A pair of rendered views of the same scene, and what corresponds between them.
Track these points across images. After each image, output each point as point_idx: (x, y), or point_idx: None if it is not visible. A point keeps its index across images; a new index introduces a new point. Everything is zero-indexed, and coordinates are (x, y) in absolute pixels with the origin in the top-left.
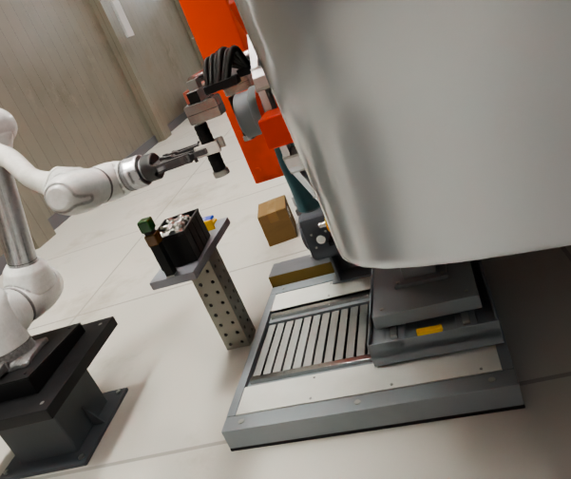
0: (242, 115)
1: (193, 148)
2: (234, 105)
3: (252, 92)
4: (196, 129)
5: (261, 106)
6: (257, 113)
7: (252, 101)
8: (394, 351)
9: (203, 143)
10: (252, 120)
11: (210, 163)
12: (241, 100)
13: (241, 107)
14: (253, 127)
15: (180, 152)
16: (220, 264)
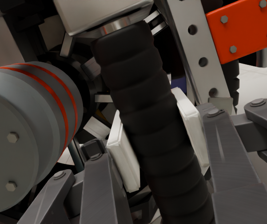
0: (31, 111)
1: (114, 177)
2: None
3: (7, 70)
4: (148, 34)
5: (53, 92)
6: (56, 105)
7: (30, 81)
8: None
9: (173, 96)
10: (49, 124)
11: (198, 192)
12: None
13: (17, 95)
14: (49, 148)
15: (119, 223)
16: None
